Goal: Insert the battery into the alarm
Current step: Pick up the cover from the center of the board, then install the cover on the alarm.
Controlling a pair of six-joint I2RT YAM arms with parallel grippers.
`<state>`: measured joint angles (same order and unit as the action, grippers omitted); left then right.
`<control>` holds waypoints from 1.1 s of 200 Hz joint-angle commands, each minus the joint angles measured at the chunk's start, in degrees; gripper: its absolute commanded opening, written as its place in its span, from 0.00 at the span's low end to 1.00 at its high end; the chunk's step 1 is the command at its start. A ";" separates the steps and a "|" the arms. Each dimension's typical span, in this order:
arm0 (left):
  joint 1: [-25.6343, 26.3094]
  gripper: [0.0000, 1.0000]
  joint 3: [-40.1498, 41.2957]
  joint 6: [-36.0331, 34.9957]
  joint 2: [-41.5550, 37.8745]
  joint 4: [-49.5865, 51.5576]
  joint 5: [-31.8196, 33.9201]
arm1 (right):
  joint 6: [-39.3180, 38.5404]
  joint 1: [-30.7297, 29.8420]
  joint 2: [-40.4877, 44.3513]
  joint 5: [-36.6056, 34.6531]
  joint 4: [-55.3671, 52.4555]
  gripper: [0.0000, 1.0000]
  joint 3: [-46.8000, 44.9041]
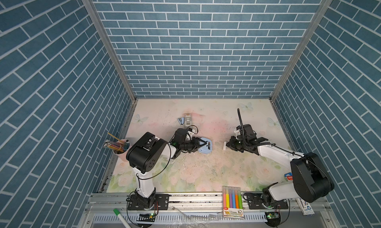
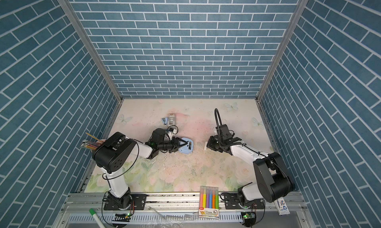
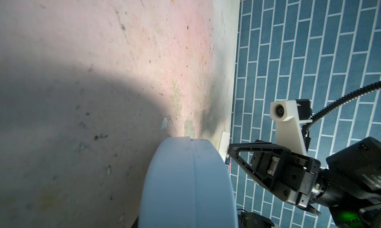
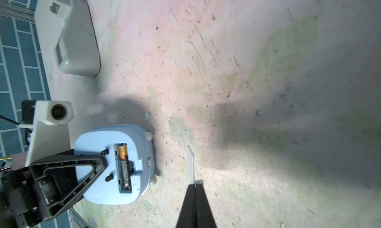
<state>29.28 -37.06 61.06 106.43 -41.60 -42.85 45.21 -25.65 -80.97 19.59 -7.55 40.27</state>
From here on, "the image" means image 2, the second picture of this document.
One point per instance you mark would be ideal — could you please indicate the highlighter marker pack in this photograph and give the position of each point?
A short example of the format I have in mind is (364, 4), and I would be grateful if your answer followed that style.
(208, 202)

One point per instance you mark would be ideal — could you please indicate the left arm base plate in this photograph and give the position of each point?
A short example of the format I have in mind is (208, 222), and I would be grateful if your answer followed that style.
(127, 202)

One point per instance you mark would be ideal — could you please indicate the pencil cup holder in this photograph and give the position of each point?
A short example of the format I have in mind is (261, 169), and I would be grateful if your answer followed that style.
(92, 145)

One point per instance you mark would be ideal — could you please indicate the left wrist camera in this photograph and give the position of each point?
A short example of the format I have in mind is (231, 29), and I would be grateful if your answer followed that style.
(158, 135)

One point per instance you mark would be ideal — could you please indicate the green capped marker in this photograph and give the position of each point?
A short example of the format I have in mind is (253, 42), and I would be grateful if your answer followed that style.
(96, 218)

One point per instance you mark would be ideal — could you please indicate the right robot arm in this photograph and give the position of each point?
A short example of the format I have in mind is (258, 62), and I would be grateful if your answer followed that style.
(273, 180)

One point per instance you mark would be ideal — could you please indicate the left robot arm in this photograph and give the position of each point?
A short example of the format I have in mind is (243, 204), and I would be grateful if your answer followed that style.
(113, 153)

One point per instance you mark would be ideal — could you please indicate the toothbrush package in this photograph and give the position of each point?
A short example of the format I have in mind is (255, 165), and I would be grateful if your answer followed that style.
(281, 207)

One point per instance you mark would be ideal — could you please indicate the blue battery pack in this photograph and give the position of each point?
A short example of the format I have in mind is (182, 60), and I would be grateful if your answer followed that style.
(165, 120)

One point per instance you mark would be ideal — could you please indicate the light blue alarm clock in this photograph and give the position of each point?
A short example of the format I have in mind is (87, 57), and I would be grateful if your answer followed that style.
(185, 149)

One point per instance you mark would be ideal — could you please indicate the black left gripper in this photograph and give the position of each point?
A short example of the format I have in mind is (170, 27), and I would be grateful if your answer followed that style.
(175, 144)

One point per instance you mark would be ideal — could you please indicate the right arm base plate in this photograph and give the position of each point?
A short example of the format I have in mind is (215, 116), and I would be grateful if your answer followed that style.
(235, 201)

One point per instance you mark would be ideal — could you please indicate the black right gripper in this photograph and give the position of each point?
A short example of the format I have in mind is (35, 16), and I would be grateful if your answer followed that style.
(210, 143)

